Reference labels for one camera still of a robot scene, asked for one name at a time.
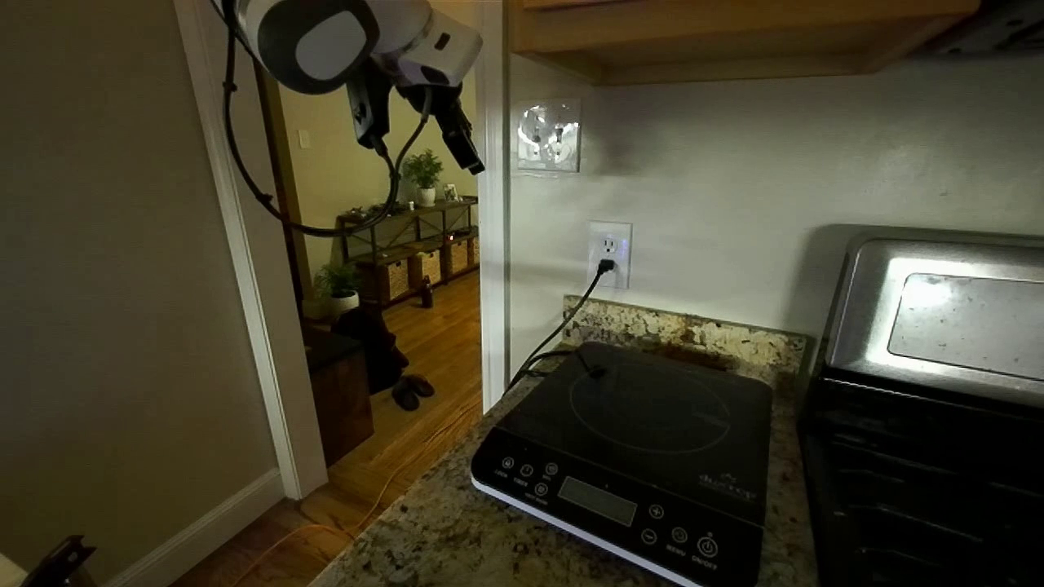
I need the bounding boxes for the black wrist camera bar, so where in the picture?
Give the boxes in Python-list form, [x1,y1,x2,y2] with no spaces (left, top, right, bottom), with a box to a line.
[396,78,490,181]

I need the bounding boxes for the wooden wall cabinet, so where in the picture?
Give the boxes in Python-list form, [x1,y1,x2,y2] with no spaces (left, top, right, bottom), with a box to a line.
[505,0,985,88]

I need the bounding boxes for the black power cord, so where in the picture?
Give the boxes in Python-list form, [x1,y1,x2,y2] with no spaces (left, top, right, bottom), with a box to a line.
[505,259,621,392]

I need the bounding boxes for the silver toaster oven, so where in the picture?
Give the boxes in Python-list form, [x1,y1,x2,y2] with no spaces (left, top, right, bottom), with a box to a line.
[799,222,1044,587]

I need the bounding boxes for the white door frame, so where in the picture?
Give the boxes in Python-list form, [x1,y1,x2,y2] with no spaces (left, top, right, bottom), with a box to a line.
[168,0,332,507]

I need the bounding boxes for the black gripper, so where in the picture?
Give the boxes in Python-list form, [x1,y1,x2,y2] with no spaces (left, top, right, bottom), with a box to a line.
[342,61,397,155]

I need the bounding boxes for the white wall outlet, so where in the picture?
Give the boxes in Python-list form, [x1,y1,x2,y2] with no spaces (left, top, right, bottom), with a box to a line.
[583,218,637,295]

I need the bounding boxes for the black clamp object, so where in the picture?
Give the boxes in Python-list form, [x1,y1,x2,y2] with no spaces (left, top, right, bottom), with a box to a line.
[20,533,98,587]

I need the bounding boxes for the black bag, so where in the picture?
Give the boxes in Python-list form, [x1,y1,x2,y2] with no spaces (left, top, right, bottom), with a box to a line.
[332,308,415,399]

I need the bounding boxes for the dark wooden box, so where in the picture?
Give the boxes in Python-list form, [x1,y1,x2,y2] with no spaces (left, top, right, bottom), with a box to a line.
[302,323,378,469]

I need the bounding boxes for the wooden shelf unit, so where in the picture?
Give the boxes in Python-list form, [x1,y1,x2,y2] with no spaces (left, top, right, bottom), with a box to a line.
[337,192,484,313]

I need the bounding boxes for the black induction cooktop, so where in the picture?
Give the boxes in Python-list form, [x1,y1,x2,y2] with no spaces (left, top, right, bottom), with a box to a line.
[465,340,775,587]

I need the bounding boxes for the double light switch plate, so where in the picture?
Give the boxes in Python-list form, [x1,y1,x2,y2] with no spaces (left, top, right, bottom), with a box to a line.
[513,98,583,175]

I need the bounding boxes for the plant in white pot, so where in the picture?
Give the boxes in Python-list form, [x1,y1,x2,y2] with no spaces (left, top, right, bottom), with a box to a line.
[312,259,366,320]

